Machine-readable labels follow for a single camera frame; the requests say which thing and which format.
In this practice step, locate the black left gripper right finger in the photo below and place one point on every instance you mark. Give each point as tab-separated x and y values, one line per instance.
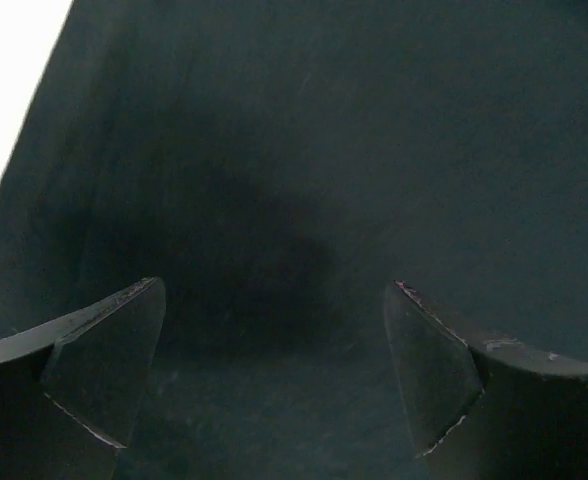
484	405

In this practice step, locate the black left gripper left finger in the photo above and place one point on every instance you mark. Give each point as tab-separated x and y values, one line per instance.
71	388

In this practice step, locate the black t-shirt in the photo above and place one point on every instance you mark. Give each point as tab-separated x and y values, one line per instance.
278	164

